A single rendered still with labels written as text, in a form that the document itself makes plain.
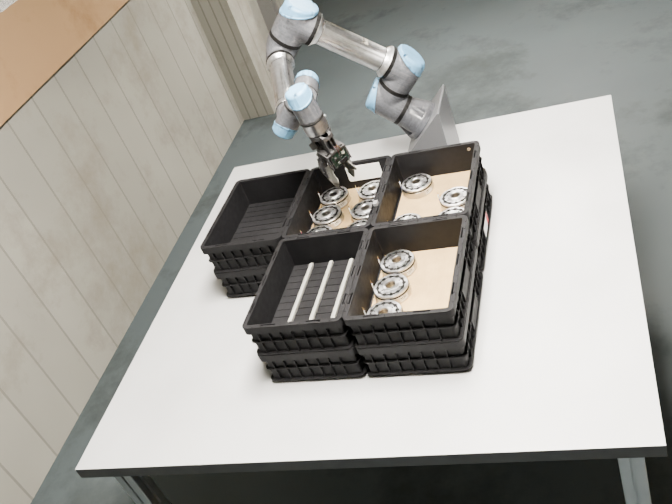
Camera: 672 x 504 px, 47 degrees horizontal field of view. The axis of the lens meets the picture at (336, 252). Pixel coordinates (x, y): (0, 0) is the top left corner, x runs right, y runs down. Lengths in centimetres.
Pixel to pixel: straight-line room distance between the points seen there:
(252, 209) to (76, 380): 139
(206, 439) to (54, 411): 154
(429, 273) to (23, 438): 201
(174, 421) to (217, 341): 32
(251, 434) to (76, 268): 190
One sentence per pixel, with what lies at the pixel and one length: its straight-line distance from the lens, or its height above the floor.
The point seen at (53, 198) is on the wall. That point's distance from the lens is 384.
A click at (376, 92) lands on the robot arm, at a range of 280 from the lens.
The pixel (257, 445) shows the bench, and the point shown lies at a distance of 216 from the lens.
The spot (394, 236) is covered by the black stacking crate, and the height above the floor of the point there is 89.
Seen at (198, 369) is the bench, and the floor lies 70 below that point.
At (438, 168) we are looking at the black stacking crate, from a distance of 262.
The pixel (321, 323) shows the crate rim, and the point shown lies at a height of 93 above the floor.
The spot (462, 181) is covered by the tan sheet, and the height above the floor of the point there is 83.
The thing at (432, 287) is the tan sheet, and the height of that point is 83.
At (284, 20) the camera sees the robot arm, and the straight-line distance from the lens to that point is 266.
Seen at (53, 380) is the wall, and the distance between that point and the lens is 371.
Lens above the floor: 220
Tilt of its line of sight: 34 degrees down
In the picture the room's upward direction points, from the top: 23 degrees counter-clockwise
